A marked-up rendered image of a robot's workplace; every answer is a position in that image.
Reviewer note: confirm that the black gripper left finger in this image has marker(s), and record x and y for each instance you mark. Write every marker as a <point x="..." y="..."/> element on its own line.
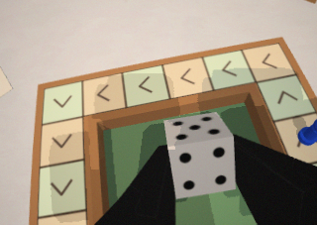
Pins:
<point x="150" y="197"/>

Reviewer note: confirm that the blue pawn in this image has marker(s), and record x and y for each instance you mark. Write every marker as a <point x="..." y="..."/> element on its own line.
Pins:
<point x="308" y="135"/>

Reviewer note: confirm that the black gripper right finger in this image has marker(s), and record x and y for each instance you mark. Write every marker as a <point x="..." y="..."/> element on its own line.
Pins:
<point x="278" y="189"/>

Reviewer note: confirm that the pale board squares with arrows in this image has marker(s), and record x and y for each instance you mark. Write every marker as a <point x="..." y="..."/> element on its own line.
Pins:
<point x="126" y="111"/>

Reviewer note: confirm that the white die with black pips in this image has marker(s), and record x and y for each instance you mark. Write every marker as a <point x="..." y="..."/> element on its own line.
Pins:
<point x="201" y="153"/>

